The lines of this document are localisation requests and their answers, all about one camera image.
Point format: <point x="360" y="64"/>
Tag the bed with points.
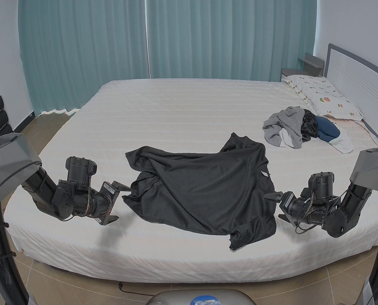
<point x="176" y="116"/>

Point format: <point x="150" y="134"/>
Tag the pile of clothes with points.
<point x="287" y="125"/>

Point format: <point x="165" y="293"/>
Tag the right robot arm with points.
<point x="338" y="218"/>

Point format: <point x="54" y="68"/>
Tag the blue-green curtain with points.
<point x="81" y="43"/>
<point x="227" y="27"/>

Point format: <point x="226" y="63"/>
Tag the white printed pillow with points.
<point x="325" y="97"/>

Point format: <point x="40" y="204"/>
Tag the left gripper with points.
<point x="101" y="203"/>

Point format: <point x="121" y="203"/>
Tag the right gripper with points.
<point x="295" y="210"/>

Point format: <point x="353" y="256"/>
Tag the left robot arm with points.
<point x="54" y="199"/>

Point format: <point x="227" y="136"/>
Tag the grey bedside table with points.
<point x="312" y="63"/>

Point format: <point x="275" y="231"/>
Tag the black T-shirt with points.
<point x="201" y="189"/>

